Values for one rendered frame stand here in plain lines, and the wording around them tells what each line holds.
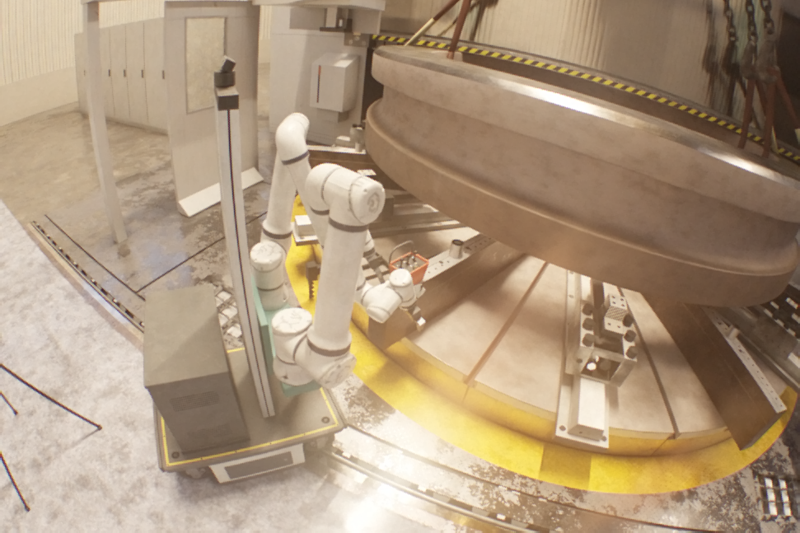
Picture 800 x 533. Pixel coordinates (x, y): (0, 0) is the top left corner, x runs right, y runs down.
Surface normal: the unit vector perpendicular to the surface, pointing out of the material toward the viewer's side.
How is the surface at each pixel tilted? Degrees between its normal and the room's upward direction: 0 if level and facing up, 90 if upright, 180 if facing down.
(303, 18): 90
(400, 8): 90
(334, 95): 90
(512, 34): 90
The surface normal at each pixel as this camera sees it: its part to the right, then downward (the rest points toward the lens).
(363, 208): 0.76, 0.35
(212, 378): 0.46, 0.48
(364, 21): -0.41, 0.41
